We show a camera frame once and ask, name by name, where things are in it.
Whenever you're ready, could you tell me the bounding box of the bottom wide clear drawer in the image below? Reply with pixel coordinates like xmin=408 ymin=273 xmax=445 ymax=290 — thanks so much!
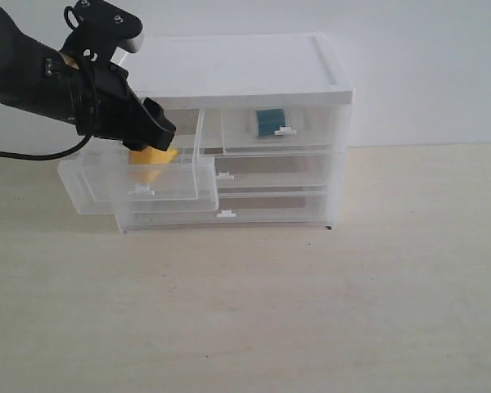
xmin=115 ymin=192 xmax=336 ymax=232

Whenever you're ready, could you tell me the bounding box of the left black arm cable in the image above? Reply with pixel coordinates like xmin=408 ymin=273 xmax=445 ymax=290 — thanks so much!
xmin=0 ymin=3 xmax=103 ymax=161

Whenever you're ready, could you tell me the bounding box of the white plastic drawer cabinet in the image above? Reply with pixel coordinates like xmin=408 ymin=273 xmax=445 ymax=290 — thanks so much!
xmin=123 ymin=34 xmax=354 ymax=226

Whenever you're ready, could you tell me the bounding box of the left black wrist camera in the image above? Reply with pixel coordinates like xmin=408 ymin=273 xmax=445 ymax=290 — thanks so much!
xmin=61 ymin=0 xmax=144 ymax=69

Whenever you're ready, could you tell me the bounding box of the middle wide clear drawer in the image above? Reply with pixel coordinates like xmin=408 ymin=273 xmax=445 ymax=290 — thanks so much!
xmin=214 ymin=154 xmax=344 ymax=188

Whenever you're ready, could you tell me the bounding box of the yellow sponge block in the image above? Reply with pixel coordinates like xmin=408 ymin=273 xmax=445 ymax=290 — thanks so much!
xmin=128 ymin=147 xmax=178 ymax=185

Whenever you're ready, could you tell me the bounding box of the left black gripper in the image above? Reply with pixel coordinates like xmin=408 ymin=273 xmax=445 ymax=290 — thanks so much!
xmin=75 ymin=65 xmax=176 ymax=151

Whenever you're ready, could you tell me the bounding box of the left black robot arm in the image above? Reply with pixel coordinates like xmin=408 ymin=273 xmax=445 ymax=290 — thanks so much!
xmin=0 ymin=1 xmax=176 ymax=151

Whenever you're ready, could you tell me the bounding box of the teal bottle white cap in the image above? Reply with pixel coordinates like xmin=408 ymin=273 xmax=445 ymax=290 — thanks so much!
xmin=250 ymin=107 xmax=304 ymax=139

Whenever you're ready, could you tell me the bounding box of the wide clear drawer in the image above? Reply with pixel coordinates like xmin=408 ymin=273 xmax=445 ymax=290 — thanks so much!
xmin=115 ymin=192 xmax=336 ymax=232
xmin=214 ymin=154 xmax=344 ymax=188

